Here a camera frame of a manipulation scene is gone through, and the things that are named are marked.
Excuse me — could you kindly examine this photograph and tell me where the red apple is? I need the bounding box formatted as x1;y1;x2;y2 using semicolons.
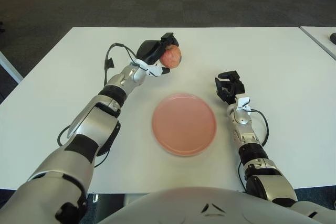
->
159;45;183;69

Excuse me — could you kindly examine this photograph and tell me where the pink round plate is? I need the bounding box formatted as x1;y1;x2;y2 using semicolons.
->
151;92;217;156

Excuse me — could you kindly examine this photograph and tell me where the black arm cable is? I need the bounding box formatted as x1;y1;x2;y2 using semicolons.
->
249;108;270;146
58;42;139;168

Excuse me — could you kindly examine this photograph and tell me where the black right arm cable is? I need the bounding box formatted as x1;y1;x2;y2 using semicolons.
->
249;108;270;146

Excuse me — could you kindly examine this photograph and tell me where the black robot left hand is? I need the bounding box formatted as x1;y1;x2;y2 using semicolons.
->
136;32;180;77

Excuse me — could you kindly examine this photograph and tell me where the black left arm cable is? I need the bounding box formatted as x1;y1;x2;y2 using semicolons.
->
58;42;139;168

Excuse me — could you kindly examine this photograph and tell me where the silver robot torso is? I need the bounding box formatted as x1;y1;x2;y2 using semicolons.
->
97;186;336;224

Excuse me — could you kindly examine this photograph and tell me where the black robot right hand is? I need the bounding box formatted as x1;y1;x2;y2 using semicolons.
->
215;70;247;104

